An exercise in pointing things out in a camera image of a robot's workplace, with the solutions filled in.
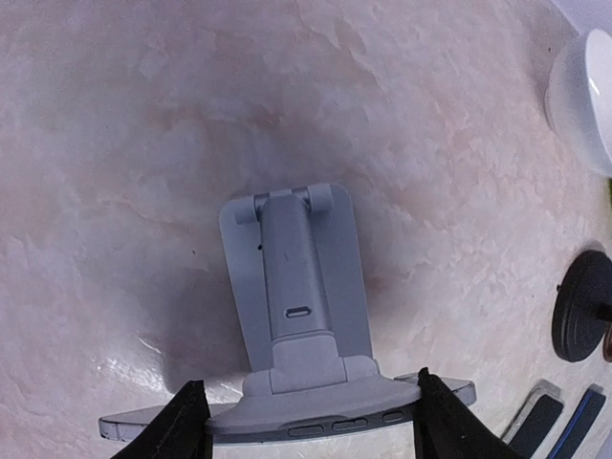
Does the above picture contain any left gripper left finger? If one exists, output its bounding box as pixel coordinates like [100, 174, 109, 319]
[113, 381, 213, 459]

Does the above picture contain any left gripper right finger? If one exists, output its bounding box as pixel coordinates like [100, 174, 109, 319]
[413, 367, 519, 459]

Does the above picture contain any clear-cased phone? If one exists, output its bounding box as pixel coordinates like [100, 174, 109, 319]
[501, 379, 564, 457]

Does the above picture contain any blue-edged black phone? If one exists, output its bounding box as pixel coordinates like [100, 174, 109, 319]
[547, 384, 606, 459]

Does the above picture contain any tall black pole stand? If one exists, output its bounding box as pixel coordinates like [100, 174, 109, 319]
[551, 250, 611, 362]

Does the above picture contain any white folding phone stand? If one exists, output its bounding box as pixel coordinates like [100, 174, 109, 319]
[204, 183, 426, 435]

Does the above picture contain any white bowl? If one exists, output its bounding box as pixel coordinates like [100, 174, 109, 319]
[544, 29, 611, 178]

